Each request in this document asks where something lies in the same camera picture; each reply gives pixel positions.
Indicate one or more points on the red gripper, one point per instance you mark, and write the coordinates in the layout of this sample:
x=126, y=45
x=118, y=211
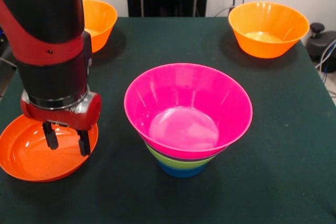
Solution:
x=65, y=117

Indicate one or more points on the orange shallow bowl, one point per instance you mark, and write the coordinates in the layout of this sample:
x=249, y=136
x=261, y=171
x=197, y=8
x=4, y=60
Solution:
x=26, y=161

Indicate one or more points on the large green bowl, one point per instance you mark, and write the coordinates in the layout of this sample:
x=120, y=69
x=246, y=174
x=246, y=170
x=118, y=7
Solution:
x=173, y=163

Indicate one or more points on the pink large bowl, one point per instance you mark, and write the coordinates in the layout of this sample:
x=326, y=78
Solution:
x=170, y=90

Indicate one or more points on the blue bowl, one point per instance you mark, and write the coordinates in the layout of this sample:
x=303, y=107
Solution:
x=181, y=172

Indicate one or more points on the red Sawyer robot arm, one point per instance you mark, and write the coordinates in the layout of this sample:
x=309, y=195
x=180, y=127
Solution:
x=47, y=24

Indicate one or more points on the dark green tablecloth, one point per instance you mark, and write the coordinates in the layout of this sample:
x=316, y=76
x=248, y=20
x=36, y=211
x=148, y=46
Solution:
x=78, y=203

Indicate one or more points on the grey office chair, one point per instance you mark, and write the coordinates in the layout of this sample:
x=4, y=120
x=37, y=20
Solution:
x=6, y=61

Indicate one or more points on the yellow-orange large bowl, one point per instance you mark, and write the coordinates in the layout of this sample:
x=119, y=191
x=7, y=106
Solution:
x=270, y=48
x=102, y=24

